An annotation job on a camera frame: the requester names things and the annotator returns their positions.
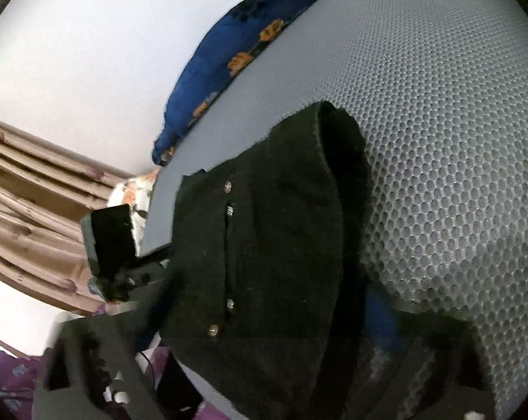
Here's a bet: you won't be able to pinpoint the white orange floral cloth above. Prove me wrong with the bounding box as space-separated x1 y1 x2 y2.
108 170 160 246

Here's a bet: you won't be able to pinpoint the purple floral cloth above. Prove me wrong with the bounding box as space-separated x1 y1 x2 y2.
0 343 230 420

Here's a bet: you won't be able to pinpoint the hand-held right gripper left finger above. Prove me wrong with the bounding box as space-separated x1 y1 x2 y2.
31 313 170 420

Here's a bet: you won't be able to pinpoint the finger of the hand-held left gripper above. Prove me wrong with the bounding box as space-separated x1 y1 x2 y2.
130 245 177 292

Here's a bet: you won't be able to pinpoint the wooden slatted panel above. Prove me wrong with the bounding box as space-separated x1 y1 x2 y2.
0 114 130 316

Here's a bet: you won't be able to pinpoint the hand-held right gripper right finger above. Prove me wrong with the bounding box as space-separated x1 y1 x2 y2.
364 289 499 420

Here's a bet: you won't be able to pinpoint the blue floral pillow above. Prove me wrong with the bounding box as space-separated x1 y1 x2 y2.
152 0 357 168

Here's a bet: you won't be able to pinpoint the grey mesh mattress pad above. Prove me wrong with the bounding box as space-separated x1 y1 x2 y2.
139 0 528 420

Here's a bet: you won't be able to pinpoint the black pants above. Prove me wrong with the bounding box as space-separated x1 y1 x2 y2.
137 100 375 420

